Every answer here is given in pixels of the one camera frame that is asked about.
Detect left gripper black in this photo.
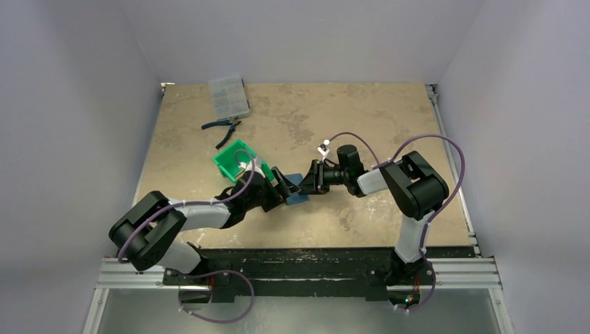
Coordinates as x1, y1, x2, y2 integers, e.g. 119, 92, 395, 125
244, 166, 300, 211

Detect blue card holder wallet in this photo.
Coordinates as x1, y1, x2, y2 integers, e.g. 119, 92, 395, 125
285, 173, 309, 205

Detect green plastic bin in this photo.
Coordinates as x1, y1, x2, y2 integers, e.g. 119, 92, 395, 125
212, 139, 257, 184

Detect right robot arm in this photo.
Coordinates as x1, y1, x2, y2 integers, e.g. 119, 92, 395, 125
298, 145, 449, 283

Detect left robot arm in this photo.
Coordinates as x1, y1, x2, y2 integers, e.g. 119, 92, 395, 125
108, 168, 300, 285

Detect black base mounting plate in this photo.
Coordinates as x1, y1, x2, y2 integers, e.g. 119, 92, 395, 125
161, 247, 439, 303

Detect clear plastic organizer box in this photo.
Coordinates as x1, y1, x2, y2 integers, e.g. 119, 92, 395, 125
208, 74, 250, 120

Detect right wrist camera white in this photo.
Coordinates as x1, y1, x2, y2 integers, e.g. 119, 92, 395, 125
317, 139, 334, 162

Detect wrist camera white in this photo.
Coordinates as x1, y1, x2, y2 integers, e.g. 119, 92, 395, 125
246, 157, 271, 178
317, 139, 334, 162

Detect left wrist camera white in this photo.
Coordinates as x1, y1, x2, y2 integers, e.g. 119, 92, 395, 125
246, 157, 271, 178

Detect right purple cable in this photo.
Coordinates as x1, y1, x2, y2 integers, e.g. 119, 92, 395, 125
324, 132, 466, 259

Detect purple cable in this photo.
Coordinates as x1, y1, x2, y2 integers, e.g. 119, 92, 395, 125
117, 148, 257, 264
324, 132, 466, 259

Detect blue handled pliers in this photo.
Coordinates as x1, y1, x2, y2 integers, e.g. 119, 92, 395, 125
201, 117, 242, 150

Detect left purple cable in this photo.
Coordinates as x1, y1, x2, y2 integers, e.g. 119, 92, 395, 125
117, 148, 257, 264

